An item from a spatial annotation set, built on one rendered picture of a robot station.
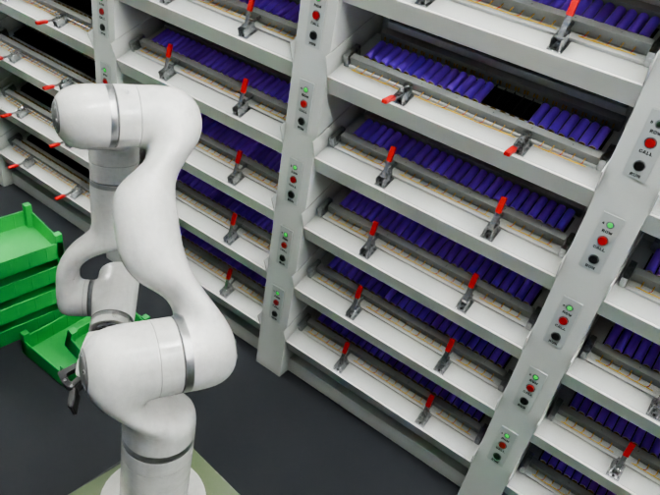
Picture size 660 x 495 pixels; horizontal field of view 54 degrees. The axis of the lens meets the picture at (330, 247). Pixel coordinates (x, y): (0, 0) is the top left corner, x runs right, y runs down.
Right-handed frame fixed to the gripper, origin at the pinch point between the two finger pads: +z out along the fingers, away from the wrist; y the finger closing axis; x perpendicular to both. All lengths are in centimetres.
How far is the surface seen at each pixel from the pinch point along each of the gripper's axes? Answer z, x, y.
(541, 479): 3, -44, -95
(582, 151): -26, 34, -90
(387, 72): -55, 33, -58
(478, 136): -36, 31, -74
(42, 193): -127, -63, 52
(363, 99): -53, 28, -53
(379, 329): -32, -28, -59
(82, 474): -10, -50, 16
